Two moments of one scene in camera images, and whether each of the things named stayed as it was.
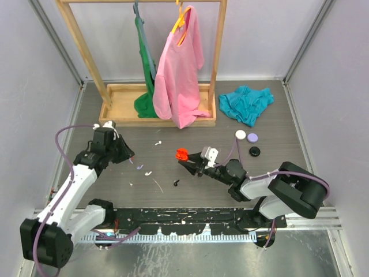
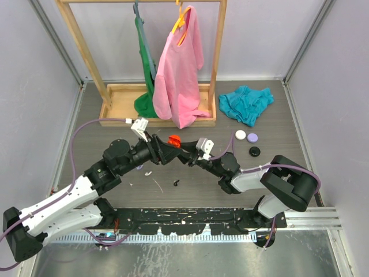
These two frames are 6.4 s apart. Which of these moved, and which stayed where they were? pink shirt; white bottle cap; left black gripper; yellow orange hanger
Moved: left black gripper
Stayed: yellow orange hanger; white bottle cap; pink shirt
